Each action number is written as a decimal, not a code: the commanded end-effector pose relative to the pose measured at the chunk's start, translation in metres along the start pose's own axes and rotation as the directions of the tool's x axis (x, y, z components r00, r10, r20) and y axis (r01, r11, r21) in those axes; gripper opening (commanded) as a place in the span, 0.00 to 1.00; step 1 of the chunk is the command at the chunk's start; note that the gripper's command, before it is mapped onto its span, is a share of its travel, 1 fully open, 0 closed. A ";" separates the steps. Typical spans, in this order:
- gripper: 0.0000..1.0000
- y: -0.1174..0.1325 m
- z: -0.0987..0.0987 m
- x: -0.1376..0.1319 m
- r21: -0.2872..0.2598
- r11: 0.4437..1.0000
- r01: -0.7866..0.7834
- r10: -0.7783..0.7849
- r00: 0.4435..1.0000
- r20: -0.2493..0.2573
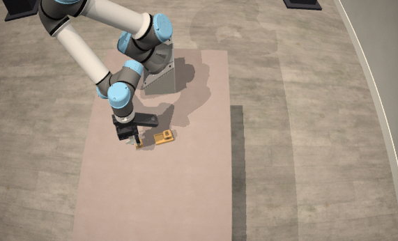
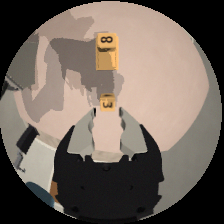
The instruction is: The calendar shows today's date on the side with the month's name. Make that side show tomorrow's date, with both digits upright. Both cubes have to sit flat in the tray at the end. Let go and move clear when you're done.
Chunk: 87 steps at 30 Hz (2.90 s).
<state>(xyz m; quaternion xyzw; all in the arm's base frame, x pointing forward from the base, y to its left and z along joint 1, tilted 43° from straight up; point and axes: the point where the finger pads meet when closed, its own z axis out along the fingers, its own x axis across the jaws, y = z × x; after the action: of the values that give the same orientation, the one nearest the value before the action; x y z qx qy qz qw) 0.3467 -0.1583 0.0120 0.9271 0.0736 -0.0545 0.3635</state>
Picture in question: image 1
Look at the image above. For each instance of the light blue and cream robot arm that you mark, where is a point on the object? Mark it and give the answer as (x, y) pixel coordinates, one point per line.
(151, 31)

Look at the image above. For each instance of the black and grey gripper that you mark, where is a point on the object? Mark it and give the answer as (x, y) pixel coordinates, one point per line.
(125, 130)

